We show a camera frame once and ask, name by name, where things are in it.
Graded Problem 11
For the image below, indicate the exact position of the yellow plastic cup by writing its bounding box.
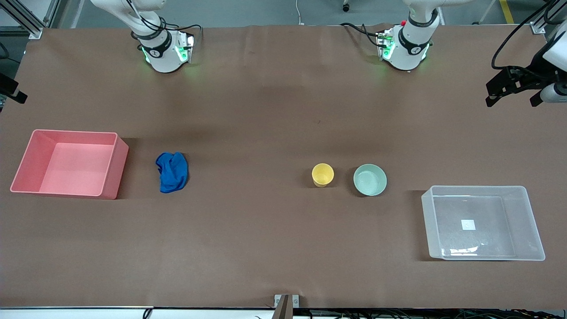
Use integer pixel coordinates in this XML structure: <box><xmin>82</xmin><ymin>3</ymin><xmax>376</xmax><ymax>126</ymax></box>
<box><xmin>311</xmin><ymin>163</ymin><xmax>334</xmax><ymax>188</ymax></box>

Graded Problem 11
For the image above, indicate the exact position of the black right arm base cable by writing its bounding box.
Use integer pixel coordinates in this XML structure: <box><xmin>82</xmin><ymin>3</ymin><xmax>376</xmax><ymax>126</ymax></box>
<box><xmin>126</xmin><ymin>0</ymin><xmax>203</xmax><ymax>45</ymax></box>

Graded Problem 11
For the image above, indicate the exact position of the pink plastic box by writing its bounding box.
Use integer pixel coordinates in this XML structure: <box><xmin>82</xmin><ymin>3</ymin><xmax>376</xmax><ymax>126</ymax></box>
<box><xmin>10</xmin><ymin>129</ymin><xmax>129</xmax><ymax>200</ymax></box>

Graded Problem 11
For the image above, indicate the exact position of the blue cloth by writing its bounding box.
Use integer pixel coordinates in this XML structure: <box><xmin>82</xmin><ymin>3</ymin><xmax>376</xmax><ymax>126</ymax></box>
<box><xmin>155</xmin><ymin>152</ymin><xmax>190</xmax><ymax>194</ymax></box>

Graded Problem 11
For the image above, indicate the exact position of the clear plastic box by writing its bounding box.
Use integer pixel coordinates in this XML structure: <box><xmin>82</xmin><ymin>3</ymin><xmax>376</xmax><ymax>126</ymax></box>
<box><xmin>421</xmin><ymin>185</ymin><xmax>546</xmax><ymax>261</ymax></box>

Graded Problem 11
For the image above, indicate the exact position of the aluminium frame post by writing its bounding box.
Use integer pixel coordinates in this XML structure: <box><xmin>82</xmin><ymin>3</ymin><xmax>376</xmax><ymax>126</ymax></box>
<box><xmin>0</xmin><ymin>0</ymin><xmax>60</xmax><ymax>39</ymax></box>
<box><xmin>529</xmin><ymin>0</ymin><xmax>567</xmax><ymax>34</ymax></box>

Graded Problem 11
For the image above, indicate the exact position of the black arm base cable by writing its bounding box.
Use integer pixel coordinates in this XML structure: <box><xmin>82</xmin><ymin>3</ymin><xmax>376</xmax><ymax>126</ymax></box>
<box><xmin>340</xmin><ymin>22</ymin><xmax>384</xmax><ymax>47</ymax></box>
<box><xmin>126</xmin><ymin>0</ymin><xmax>203</xmax><ymax>45</ymax></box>

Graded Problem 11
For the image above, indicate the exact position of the black left arm base cable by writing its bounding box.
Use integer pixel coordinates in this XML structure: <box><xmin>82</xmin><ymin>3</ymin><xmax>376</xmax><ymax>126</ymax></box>
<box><xmin>340</xmin><ymin>22</ymin><xmax>384</xmax><ymax>47</ymax></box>

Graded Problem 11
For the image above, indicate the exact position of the grey metal table bracket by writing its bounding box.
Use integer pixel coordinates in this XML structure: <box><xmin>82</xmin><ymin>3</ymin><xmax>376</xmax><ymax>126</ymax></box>
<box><xmin>274</xmin><ymin>294</ymin><xmax>299</xmax><ymax>319</ymax></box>

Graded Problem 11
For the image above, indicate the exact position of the mint green bowl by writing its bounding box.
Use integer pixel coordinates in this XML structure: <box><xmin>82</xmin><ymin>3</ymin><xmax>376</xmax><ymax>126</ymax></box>
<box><xmin>353</xmin><ymin>163</ymin><xmax>388</xmax><ymax>197</ymax></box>

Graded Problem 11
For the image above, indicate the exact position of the brown paper table cover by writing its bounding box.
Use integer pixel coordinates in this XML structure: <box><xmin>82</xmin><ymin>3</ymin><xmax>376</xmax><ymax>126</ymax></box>
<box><xmin>0</xmin><ymin>24</ymin><xmax>567</xmax><ymax>309</ymax></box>

